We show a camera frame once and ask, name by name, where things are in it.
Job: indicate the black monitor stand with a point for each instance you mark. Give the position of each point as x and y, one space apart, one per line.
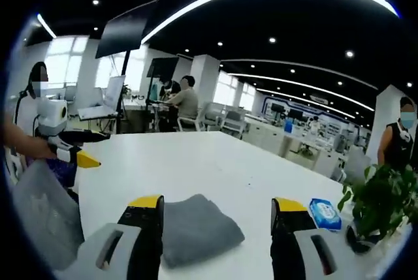
124 90

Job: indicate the green potted plant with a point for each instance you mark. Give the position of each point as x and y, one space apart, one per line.
382 201

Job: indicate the small black monitor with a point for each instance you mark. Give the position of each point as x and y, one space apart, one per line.
161 66

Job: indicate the blue wet wipes packet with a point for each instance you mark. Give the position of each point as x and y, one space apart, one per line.
325 214

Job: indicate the grey towel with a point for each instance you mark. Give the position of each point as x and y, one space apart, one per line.
199 231

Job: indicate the large black monitor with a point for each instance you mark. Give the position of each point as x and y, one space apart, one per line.
124 32

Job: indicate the blue bottle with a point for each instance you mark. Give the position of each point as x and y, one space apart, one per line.
288 126

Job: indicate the person's body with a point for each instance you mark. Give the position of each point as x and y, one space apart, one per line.
25 113

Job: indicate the white board on stand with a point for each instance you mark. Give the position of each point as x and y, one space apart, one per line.
112 94

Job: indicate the white office chair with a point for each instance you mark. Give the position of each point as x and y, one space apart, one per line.
205 117
233 121

